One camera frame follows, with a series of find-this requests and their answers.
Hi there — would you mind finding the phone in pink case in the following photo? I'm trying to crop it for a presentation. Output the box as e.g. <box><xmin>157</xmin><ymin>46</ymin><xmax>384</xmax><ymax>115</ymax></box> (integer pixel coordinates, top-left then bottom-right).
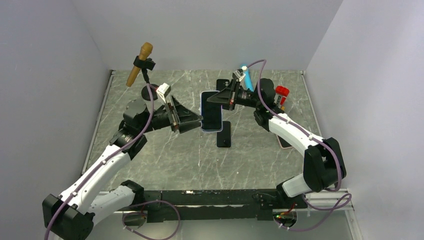
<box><xmin>276</xmin><ymin>135</ymin><xmax>293</xmax><ymax>149</ymax></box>

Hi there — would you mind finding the gold microphone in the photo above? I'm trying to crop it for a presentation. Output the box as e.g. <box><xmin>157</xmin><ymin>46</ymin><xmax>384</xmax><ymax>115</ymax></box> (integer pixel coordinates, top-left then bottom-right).
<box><xmin>126</xmin><ymin>42</ymin><xmax>156</xmax><ymax>87</ymax></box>

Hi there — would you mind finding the blue microphone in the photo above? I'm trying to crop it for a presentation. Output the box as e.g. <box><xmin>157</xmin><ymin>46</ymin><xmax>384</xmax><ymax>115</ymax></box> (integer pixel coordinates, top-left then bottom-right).
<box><xmin>240</xmin><ymin>64</ymin><xmax>254</xmax><ymax>91</ymax></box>

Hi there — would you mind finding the black phone case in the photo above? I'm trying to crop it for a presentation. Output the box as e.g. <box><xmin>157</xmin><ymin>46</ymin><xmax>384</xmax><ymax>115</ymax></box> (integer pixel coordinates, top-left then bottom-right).
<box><xmin>216</xmin><ymin>79</ymin><xmax>230</xmax><ymax>91</ymax></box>

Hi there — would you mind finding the red toy object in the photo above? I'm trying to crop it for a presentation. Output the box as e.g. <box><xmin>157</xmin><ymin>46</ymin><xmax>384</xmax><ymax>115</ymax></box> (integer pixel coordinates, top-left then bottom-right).
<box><xmin>275</xmin><ymin>85</ymin><xmax>290</xmax><ymax>108</ymax></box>

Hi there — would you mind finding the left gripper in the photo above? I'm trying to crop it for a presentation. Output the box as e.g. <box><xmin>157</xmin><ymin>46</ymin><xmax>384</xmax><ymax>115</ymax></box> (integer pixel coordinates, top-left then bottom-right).
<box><xmin>139</xmin><ymin>95</ymin><xmax>204</xmax><ymax>134</ymax></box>

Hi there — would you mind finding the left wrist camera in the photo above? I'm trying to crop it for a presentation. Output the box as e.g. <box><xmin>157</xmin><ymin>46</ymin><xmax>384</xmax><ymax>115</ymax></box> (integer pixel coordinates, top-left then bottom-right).
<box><xmin>155</xmin><ymin>83</ymin><xmax>172</xmax><ymax>104</ymax></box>

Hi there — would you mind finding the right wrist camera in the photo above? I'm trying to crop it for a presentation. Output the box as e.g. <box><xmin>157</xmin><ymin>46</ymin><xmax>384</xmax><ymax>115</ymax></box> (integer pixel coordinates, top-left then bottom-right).
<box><xmin>231</xmin><ymin>65</ymin><xmax>248</xmax><ymax>86</ymax></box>

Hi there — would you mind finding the black base frame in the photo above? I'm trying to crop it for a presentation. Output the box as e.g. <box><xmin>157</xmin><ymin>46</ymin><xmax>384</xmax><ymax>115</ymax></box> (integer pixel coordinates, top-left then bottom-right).
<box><xmin>121</xmin><ymin>188</ymin><xmax>307</xmax><ymax>223</ymax></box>

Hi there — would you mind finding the black phone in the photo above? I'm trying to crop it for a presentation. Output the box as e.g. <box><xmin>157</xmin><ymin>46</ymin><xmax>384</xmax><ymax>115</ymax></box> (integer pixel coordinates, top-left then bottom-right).
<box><xmin>216</xmin><ymin>121</ymin><xmax>232</xmax><ymax>148</ymax></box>

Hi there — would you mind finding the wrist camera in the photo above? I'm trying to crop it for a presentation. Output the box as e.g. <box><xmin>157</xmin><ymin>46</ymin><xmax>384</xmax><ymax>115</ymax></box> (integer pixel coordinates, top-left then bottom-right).
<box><xmin>155</xmin><ymin>83</ymin><xmax>172</xmax><ymax>104</ymax></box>
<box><xmin>231</xmin><ymin>65</ymin><xmax>248</xmax><ymax>86</ymax></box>

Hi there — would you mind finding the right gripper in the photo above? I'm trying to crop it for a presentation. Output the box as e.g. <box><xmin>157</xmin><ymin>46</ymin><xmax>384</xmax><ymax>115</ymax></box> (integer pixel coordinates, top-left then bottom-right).
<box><xmin>207</xmin><ymin>79</ymin><xmax>262</xmax><ymax>111</ymax></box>

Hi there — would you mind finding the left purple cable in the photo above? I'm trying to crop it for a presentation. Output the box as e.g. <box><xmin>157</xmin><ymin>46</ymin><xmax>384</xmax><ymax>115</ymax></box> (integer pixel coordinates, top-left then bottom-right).
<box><xmin>43</xmin><ymin>84</ymin><xmax>181</xmax><ymax>240</ymax></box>

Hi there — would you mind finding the black microphone stand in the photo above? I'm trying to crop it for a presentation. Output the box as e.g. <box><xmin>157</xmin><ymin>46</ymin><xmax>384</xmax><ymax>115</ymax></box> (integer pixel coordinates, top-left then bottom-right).
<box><xmin>133</xmin><ymin>56</ymin><xmax>158</xmax><ymax>101</ymax></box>

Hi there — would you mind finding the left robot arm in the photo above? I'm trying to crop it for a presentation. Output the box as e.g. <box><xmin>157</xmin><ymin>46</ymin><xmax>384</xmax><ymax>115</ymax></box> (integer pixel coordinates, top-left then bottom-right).
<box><xmin>42</xmin><ymin>96</ymin><xmax>202</xmax><ymax>240</ymax></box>

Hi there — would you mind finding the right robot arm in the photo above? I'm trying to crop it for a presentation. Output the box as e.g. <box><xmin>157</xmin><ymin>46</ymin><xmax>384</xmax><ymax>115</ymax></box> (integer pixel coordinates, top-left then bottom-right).
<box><xmin>207</xmin><ymin>78</ymin><xmax>347</xmax><ymax>208</ymax></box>

